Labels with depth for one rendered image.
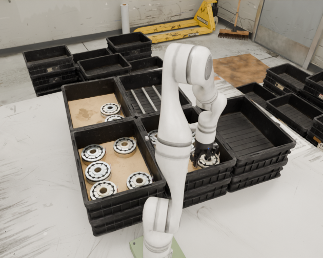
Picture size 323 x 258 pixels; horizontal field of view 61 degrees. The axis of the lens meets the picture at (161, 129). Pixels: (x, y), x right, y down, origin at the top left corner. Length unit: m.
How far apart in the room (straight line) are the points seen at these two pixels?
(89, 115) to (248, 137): 0.82
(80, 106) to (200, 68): 1.04
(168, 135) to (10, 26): 3.78
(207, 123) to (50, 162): 0.83
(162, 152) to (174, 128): 0.07
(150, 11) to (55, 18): 1.48
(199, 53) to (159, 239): 0.54
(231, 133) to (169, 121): 0.77
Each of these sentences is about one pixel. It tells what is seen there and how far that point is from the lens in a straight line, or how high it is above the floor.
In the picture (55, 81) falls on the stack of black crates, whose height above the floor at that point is 0.39.
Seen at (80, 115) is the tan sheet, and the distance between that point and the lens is 1.49.
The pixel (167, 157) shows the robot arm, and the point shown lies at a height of 1.22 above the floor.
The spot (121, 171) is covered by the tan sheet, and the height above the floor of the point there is 0.83.
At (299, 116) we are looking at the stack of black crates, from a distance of 2.48.
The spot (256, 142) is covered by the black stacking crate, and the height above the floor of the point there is 0.83.
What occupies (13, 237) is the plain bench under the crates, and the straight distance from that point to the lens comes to 1.27.
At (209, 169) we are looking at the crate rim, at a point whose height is 0.93.
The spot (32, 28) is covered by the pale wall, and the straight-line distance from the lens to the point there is 4.33.
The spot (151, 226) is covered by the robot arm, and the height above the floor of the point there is 1.04.
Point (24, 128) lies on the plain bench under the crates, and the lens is 1.72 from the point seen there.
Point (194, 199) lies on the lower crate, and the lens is 1.21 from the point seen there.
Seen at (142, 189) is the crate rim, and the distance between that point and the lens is 0.99.
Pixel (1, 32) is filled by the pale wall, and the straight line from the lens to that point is 4.32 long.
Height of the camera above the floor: 1.72
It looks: 41 degrees down
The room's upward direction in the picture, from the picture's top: 2 degrees clockwise
